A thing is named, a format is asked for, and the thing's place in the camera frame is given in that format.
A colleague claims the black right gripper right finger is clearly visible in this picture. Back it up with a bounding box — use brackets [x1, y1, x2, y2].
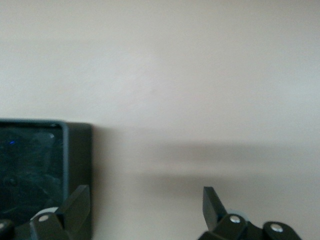
[198, 186, 261, 240]

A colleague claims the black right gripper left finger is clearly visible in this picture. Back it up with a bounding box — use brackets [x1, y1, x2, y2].
[29, 184, 91, 240]

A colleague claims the black plastic box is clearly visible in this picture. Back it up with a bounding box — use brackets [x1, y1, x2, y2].
[0, 119, 94, 238]

